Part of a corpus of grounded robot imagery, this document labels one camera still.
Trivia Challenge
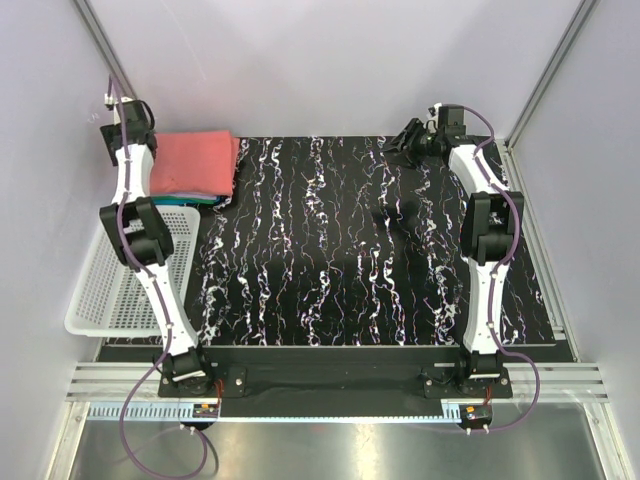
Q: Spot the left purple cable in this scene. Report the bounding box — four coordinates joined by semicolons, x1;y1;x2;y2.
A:
107;74;219;476

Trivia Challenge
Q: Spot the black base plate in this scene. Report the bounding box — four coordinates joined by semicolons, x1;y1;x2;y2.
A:
159;346;484;408

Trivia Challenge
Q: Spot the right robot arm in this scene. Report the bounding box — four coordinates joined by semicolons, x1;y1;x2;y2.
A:
383;103;524;397

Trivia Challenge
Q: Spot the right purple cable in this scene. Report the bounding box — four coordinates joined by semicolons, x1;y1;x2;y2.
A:
462;103;542;434

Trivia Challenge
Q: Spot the white plastic basket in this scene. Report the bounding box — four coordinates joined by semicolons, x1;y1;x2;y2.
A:
64;205;201;338

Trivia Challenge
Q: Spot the red t shirt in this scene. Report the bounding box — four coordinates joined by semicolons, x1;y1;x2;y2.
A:
150;131;240;197

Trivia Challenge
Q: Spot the white slotted cable duct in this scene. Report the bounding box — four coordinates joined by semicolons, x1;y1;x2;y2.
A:
88;401;461;424

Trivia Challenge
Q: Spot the purple cable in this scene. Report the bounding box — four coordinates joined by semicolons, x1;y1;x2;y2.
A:
462;103;542;434
107;74;219;476

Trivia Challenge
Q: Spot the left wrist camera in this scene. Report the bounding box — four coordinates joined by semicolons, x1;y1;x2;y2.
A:
104;93;121;125

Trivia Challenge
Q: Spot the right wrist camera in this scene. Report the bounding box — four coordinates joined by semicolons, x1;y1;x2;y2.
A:
425;103;442;133

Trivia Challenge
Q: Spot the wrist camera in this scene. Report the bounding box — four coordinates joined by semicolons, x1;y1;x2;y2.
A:
425;103;442;133
104;93;121;125

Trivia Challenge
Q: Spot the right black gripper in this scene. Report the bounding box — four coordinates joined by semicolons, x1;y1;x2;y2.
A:
379;118;441;171

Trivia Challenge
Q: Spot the folded lilac t shirt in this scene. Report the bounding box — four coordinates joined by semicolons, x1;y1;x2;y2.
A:
154;191;220;201

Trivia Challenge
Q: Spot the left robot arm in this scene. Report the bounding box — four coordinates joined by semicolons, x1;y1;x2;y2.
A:
99;93;216;396

